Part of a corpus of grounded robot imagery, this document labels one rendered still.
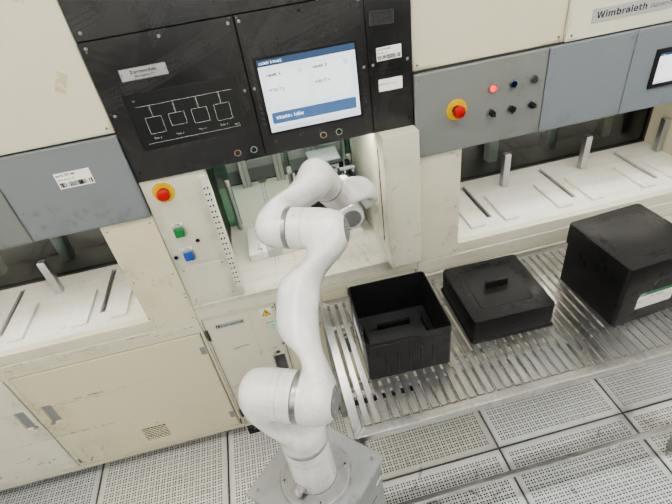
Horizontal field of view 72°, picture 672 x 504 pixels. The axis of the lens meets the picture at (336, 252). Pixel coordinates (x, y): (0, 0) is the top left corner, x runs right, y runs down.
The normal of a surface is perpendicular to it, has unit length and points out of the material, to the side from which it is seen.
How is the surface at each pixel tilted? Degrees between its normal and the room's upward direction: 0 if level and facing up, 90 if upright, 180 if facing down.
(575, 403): 0
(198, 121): 90
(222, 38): 90
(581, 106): 90
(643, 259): 0
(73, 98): 90
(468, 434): 0
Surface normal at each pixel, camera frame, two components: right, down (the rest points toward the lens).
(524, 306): -0.13, -0.79
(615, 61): 0.21, 0.58
